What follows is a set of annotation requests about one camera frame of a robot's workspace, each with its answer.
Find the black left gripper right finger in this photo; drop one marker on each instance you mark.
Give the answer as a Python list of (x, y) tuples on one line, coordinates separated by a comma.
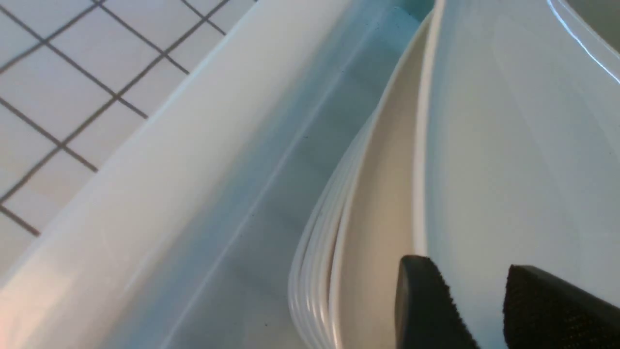
[(542, 311)]

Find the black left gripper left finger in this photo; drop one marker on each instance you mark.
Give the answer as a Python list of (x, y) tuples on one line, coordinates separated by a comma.
[(426, 317)]

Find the white square rice plate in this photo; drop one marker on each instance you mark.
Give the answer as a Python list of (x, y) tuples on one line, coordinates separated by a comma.
[(519, 160)]

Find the top stacked white square plate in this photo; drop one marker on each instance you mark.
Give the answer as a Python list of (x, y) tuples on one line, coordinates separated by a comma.
[(376, 229)]

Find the stack of white square plates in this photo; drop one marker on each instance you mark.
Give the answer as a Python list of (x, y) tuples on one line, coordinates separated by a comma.
[(310, 274)]

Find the large white plastic tub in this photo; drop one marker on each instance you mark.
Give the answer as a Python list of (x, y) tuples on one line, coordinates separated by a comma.
[(185, 238)]

